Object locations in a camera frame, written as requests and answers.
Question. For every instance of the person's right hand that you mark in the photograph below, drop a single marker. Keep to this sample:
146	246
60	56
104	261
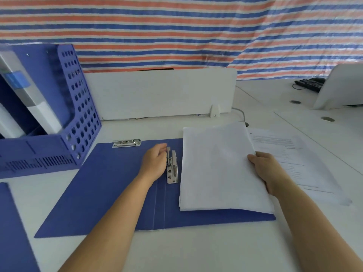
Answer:
269	169

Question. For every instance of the person's left hand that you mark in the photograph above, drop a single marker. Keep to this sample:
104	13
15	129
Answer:
153	164

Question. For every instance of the person's right thumb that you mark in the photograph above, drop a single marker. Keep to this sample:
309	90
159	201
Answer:
254	159

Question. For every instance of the person's left fingers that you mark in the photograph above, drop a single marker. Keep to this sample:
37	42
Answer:
161	147

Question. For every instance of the metal folder spring clamp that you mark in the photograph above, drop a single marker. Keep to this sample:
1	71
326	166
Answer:
172	169

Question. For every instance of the stack of white paper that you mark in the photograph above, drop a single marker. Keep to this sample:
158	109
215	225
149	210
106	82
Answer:
218	167

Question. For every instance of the person's right forearm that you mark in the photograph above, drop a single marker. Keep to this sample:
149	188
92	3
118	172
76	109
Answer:
317	229

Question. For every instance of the person's left forearm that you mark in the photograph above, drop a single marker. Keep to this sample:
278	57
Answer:
113	223

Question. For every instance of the small metal folder clip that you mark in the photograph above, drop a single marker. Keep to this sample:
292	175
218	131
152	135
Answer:
126	143

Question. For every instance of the printed paper sheets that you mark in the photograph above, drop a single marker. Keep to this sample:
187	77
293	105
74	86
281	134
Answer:
300	164

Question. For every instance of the white desk divider panel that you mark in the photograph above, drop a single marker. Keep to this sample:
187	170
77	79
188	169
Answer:
158	93

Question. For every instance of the open blue file folder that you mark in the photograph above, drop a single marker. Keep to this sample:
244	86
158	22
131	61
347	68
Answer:
99	181

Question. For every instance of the blue perforated file rack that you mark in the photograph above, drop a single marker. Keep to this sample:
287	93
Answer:
79	110

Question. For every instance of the black keyboard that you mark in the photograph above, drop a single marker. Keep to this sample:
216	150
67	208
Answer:
310	83

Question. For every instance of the white angled partition panel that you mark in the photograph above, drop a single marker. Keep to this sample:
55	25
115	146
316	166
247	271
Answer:
337	86

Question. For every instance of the red blue striped tarp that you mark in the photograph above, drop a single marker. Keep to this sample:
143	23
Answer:
170	31

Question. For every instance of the white binder with blue label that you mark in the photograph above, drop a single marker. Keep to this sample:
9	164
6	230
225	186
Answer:
36	101

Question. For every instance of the plain white binder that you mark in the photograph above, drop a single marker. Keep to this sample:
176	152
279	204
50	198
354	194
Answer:
10	123

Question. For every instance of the closed blue folder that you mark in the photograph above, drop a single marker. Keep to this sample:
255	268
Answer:
12	232

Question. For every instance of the white divider bracket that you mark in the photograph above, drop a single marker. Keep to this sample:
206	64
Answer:
214	111

